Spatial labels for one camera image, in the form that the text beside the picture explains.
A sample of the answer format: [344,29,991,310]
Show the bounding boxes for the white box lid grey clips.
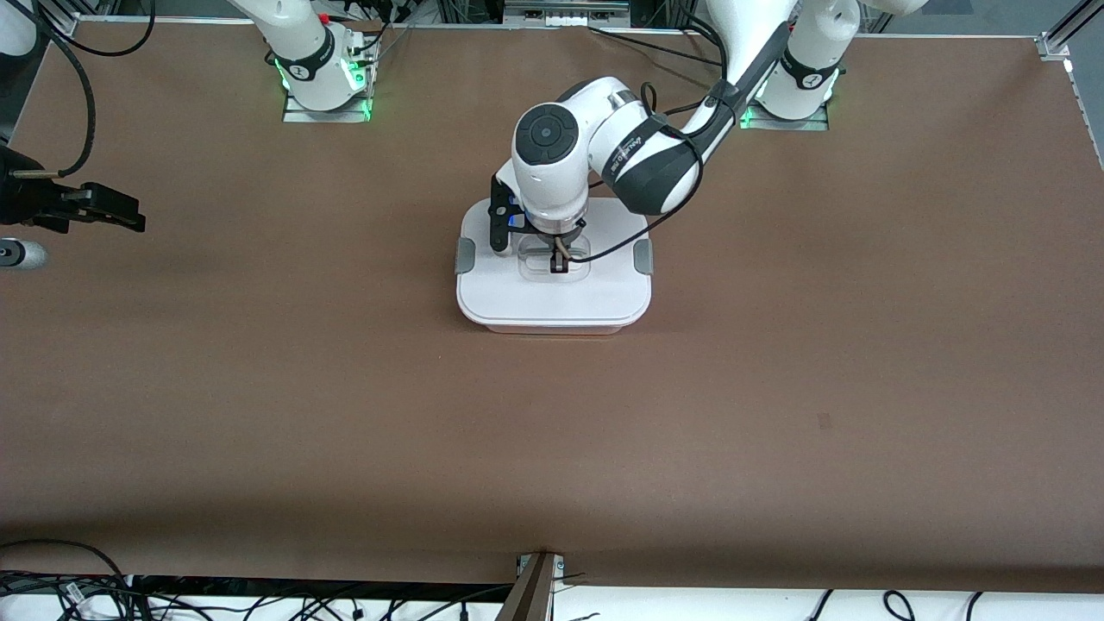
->
[455,198,653,328]

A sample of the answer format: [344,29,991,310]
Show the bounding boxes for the pink plastic box base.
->
[481,319,628,336]

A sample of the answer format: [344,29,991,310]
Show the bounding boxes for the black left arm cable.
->
[568,82,705,263]

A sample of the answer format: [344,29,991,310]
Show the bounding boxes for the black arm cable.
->
[568,82,705,263]
[30,0,159,179]

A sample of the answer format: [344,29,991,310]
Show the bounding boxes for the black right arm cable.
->
[30,0,159,179]

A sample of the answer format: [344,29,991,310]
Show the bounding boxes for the thin black base cable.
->
[367,19,417,66]

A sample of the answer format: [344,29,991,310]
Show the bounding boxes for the metal frame bracket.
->
[503,0,632,28]

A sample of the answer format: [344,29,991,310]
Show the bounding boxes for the long black table cable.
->
[588,25,718,66]

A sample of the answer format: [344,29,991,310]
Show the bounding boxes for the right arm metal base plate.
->
[283,86,374,123]

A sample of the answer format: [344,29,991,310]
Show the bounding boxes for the metal post bracket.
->
[516,552,567,593]

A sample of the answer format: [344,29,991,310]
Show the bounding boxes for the brown support post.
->
[495,553,557,621]

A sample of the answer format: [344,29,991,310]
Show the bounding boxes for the black looping floor cable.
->
[0,540,132,598]

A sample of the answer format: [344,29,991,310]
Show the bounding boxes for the aluminium frame rail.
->
[1038,0,1104,170]

